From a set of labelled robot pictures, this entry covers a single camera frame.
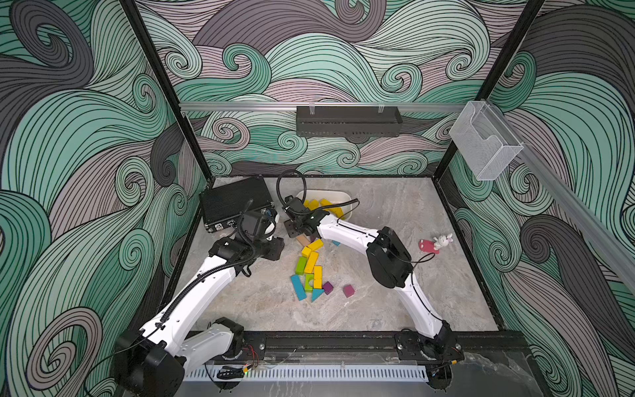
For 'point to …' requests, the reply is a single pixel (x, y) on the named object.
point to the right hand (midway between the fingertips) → (290, 225)
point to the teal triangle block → (316, 293)
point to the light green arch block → (307, 277)
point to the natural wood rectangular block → (303, 239)
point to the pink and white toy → (430, 246)
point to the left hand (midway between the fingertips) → (275, 240)
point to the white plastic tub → (317, 198)
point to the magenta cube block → (348, 290)
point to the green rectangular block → (300, 265)
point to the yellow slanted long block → (316, 245)
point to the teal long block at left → (298, 287)
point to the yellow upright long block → (311, 262)
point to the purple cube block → (327, 288)
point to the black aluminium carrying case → (222, 206)
